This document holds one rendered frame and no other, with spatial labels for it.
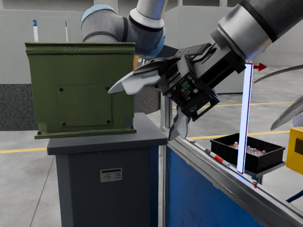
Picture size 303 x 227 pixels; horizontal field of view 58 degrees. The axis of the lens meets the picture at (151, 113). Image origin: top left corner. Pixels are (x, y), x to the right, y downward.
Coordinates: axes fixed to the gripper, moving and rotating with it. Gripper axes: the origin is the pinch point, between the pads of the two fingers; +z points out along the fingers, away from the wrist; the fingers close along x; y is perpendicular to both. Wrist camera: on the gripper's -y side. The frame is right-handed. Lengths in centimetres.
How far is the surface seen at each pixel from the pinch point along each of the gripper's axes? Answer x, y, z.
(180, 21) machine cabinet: 168, -640, 44
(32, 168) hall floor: 40, -168, 210
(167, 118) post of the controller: 40, -64, 24
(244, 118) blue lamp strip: 32.7, -22.8, -9.1
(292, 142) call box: 27.8, -1.4, -16.5
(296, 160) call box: 30.1, 1.1, -14.8
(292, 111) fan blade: 61, -44, -20
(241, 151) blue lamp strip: 39.2, -19.4, -2.3
